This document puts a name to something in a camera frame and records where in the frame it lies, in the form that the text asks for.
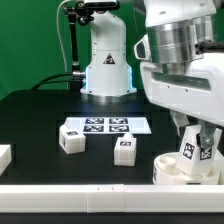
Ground white left rail block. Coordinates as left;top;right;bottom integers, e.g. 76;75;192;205
0;145;12;176

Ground white round stool seat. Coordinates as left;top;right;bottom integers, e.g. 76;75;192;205
152;152;220;185

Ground paper sheet with markers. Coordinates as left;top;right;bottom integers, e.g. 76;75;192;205
65;117;151;134

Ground black cables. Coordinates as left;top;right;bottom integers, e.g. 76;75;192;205
31;73;75;90

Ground white cable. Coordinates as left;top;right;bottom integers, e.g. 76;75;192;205
55;0;73;74

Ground white front rail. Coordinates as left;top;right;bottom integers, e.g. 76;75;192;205
0;185;224;213

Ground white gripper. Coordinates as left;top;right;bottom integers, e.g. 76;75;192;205
134;35;224;149

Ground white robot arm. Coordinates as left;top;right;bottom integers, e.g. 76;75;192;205
134;0;224;149

